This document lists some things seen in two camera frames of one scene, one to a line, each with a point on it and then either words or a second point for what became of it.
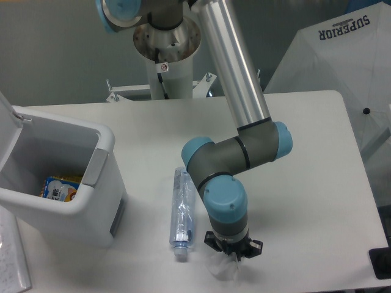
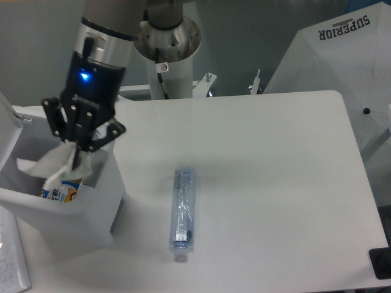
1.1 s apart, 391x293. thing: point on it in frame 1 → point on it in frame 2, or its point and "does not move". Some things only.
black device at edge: [380, 260] does not move
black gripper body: [241, 248] → [88, 101]
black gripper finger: [256, 248] → [113, 129]
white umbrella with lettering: [350, 53] does not move
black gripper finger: [211, 240] → [54, 110]
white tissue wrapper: [224, 267] → [57, 162]
